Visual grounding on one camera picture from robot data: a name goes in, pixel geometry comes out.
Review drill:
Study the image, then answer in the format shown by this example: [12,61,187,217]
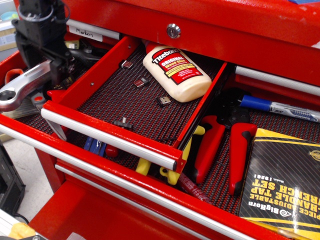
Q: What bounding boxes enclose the wood glue bottle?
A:
[142,40,212,103]

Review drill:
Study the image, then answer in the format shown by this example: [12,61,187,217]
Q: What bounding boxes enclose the black wire stripper tool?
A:
[49,76,75,90]

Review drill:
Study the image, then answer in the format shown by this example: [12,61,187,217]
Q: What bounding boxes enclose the orange grey scissors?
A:
[4,68,68,141]

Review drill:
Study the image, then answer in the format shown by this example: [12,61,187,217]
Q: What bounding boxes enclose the clear plastic bit case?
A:
[0,99,40,119]

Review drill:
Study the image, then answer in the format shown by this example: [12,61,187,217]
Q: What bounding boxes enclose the red handled crimping pliers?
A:
[191,87,258,196]

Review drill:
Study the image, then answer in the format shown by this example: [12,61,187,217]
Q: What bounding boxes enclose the yellow handled pliers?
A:
[135,125,206,186]

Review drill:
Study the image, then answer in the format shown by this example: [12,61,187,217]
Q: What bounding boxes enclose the black yellow tap wrench box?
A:
[238,128,320,240]

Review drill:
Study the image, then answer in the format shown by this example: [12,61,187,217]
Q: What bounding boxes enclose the silver box cutter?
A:
[0,60,51,112]

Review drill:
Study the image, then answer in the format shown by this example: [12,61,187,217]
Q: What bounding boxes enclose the blue cap marker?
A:
[239,95,320,123]

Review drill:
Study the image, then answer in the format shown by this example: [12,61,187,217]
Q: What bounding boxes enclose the red screwdriver handle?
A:
[105,144,119,158]

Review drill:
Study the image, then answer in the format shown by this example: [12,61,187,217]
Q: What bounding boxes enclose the red wide open drawer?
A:
[0,31,320,240]

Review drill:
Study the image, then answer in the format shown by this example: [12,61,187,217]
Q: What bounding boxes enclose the red tube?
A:
[177,173,212,204]

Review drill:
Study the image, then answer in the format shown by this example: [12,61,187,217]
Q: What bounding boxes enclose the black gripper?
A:
[12,0,75,86]

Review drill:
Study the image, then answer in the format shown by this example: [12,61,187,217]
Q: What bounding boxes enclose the blue handled tool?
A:
[83,136,107,157]

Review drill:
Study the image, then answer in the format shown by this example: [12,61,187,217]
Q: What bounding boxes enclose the white markers label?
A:
[68,25,103,42]

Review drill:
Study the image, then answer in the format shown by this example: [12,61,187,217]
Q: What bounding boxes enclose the red small open drawer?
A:
[41,36,228,172]

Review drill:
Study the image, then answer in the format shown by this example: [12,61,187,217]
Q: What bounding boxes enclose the black equipment case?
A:
[0,142,26,216]

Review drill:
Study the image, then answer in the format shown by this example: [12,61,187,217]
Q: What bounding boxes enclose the black thumb screw knob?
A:
[113,117,133,129]

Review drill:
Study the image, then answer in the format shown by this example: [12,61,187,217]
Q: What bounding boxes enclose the red tool chest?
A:
[13,0,320,240]

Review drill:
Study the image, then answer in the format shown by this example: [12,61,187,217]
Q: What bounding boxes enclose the black handled tool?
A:
[69,38,108,68]

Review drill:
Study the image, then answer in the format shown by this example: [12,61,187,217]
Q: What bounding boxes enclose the small usb dongle upper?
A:
[120,60,133,69]

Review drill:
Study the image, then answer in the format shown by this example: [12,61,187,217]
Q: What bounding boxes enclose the yellow object bottom left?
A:
[8,222,36,240]

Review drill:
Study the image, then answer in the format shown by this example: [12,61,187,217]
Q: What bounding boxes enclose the black usb dongle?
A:
[156,96,171,107]

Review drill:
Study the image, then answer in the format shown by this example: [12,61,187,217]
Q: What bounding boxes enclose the silver chest lock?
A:
[166,23,181,39]

